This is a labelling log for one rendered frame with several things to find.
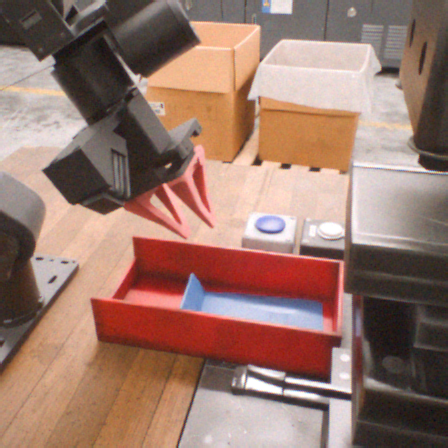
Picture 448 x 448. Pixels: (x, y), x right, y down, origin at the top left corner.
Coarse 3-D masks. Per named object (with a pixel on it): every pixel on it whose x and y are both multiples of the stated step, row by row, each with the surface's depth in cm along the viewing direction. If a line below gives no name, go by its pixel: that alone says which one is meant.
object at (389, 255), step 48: (384, 192) 24; (432, 192) 24; (384, 240) 20; (432, 240) 20; (384, 288) 21; (432, 288) 20; (384, 336) 22; (432, 336) 20; (384, 384) 19; (432, 384) 19; (384, 432) 20; (432, 432) 20
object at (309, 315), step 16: (192, 288) 57; (192, 304) 56; (208, 304) 58; (224, 304) 58; (240, 304) 58; (256, 304) 58; (272, 304) 58; (288, 304) 58; (304, 304) 58; (320, 304) 58; (256, 320) 56; (288, 320) 56; (304, 320) 56; (320, 320) 56
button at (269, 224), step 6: (264, 216) 69; (270, 216) 69; (276, 216) 69; (258, 222) 68; (264, 222) 67; (270, 222) 67; (276, 222) 67; (282, 222) 67; (258, 228) 67; (264, 228) 66; (270, 228) 66; (276, 228) 66; (282, 228) 67
